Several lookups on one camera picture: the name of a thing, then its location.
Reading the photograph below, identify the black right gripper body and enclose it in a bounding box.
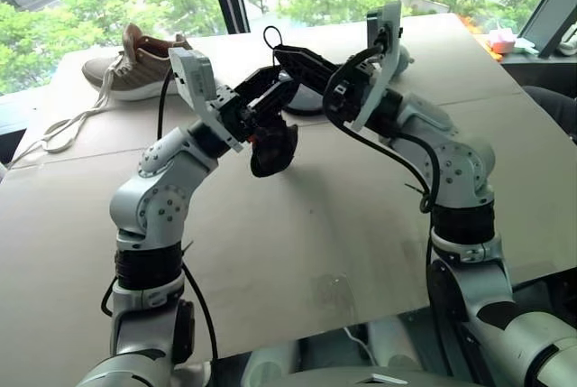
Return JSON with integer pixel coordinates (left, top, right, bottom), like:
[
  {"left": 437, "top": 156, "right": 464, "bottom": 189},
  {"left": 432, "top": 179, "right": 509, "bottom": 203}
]
[{"left": 325, "top": 60, "right": 378, "bottom": 123}]

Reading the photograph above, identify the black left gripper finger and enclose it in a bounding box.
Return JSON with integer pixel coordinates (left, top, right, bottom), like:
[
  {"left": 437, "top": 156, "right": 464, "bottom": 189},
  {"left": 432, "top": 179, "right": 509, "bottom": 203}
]
[
  {"left": 234, "top": 69, "right": 283, "bottom": 98},
  {"left": 250, "top": 79, "right": 298, "bottom": 120}
]

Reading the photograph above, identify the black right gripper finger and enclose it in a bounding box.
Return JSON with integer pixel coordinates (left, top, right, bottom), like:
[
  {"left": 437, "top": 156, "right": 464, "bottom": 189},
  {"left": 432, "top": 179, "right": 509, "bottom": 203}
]
[
  {"left": 281, "top": 61, "right": 333, "bottom": 96},
  {"left": 274, "top": 45, "right": 337, "bottom": 75}
]

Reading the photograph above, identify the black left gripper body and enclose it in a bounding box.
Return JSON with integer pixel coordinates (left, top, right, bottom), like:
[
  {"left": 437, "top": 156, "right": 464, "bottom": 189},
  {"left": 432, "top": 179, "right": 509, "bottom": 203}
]
[{"left": 214, "top": 83, "right": 272, "bottom": 143}]

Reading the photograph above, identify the black fabric pouch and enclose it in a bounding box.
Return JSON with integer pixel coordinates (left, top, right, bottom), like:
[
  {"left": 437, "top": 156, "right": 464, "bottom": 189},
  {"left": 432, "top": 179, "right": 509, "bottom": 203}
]
[{"left": 250, "top": 25, "right": 301, "bottom": 180}]

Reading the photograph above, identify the black and red paddle case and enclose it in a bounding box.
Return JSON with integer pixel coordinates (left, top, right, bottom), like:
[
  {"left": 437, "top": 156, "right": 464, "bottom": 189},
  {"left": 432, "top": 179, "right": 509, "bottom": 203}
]
[{"left": 283, "top": 88, "right": 326, "bottom": 115}]

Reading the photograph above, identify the grey plush toy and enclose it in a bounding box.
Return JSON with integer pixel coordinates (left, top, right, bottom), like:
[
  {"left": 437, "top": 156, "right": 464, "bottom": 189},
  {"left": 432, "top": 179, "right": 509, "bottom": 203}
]
[{"left": 395, "top": 45, "right": 417, "bottom": 73}]

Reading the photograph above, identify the brown sneaker with white laces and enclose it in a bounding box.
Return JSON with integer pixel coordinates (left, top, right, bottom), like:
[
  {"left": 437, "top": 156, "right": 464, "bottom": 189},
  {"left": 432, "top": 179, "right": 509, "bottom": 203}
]
[{"left": 7, "top": 22, "right": 195, "bottom": 167}]

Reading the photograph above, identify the orange object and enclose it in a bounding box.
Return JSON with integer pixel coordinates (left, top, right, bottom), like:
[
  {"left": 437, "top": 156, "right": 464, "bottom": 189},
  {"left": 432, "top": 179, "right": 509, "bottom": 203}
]
[{"left": 459, "top": 14, "right": 501, "bottom": 62}]

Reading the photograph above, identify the pink box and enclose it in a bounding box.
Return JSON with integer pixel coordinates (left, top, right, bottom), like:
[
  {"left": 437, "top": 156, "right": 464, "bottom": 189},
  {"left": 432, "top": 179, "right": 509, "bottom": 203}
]
[{"left": 489, "top": 28, "right": 517, "bottom": 54}]

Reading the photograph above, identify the dark side desk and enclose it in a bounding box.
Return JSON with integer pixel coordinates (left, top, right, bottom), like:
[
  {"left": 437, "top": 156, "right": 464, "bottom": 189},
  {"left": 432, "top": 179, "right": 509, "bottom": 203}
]
[{"left": 499, "top": 55, "right": 577, "bottom": 90}]

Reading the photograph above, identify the pale green object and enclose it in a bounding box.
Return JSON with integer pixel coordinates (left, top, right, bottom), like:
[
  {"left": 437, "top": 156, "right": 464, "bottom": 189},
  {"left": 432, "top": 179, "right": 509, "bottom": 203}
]
[{"left": 513, "top": 37, "right": 540, "bottom": 56}]

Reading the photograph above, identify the white cylindrical leg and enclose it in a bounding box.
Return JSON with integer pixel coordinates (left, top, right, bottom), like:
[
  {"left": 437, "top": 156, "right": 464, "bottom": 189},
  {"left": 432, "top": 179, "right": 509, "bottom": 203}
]
[
  {"left": 245, "top": 340, "right": 301, "bottom": 387},
  {"left": 367, "top": 317, "right": 420, "bottom": 368}
]

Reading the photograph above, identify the grey rounded robot torso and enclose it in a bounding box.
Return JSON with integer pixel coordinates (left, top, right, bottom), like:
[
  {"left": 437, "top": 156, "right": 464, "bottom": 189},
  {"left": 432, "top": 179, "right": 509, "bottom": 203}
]
[{"left": 270, "top": 361, "right": 479, "bottom": 387}]

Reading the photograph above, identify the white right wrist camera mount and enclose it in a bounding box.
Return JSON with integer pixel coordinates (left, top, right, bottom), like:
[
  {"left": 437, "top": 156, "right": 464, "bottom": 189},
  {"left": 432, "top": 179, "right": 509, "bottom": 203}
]
[{"left": 349, "top": 0, "right": 403, "bottom": 132}]

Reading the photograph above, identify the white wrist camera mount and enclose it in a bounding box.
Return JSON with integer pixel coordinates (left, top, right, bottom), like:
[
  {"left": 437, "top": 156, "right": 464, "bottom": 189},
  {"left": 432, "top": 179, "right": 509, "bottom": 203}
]
[
  {"left": 169, "top": 47, "right": 244, "bottom": 153},
  {"left": 349, "top": 0, "right": 403, "bottom": 132}
]

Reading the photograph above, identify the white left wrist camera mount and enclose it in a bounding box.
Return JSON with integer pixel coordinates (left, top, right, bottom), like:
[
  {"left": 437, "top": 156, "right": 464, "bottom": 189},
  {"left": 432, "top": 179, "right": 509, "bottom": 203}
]
[{"left": 169, "top": 47, "right": 244, "bottom": 153}]

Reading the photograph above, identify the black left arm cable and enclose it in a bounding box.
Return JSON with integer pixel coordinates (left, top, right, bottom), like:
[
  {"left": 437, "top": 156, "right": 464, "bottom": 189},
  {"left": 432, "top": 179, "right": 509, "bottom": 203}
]
[{"left": 101, "top": 69, "right": 220, "bottom": 364}]

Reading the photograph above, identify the dark slanted monitor frame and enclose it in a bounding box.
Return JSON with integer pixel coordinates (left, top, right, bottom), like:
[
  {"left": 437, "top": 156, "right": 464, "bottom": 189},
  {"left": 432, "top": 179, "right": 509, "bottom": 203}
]
[{"left": 517, "top": 0, "right": 577, "bottom": 59}]

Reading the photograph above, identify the thin white cable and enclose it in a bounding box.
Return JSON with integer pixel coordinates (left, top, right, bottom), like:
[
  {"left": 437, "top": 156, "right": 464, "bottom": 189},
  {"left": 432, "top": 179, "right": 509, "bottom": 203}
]
[{"left": 343, "top": 326, "right": 378, "bottom": 365}]

